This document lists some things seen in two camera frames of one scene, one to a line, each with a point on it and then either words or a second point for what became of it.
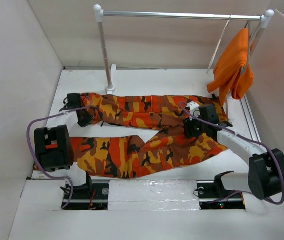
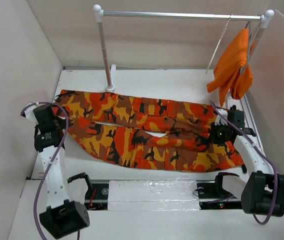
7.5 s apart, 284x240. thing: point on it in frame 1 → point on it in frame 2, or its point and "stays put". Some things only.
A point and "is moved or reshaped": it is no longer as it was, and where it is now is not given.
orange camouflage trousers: x=130 y=156 is moved or reshaped
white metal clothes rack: x=99 y=13 stays put
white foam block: x=152 y=195 stays put
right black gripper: x=189 y=130 → x=213 y=138
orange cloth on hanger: x=232 y=73 stays put
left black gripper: x=86 y=121 → x=62 y=122
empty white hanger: x=219 y=43 stays put
